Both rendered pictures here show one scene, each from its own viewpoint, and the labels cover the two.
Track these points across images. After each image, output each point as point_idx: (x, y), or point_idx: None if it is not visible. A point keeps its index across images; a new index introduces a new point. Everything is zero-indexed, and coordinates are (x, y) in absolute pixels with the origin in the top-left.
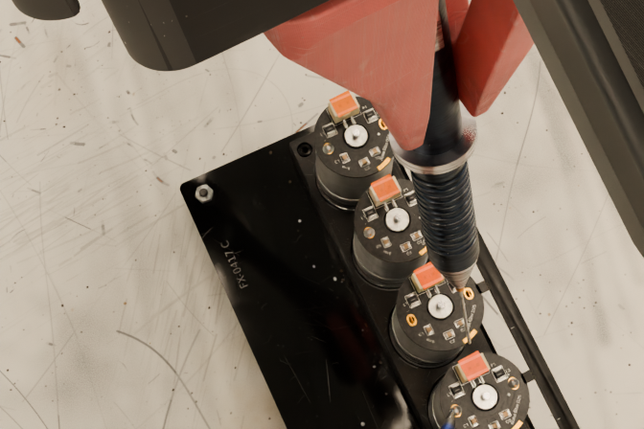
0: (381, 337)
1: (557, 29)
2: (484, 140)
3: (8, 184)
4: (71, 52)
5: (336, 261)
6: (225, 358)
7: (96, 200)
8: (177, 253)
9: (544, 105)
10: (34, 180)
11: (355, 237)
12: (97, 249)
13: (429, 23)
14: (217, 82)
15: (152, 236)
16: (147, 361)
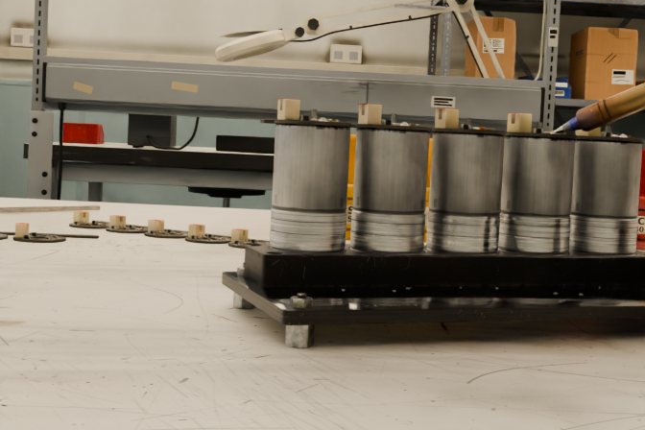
0: (472, 256)
1: None
2: None
3: (226, 413)
4: (33, 374)
5: (390, 287)
6: (494, 353)
7: (276, 379)
8: (362, 357)
9: None
10: (228, 400)
11: (395, 172)
12: (349, 383)
13: None
14: (145, 333)
15: (336, 364)
16: (506, 375)
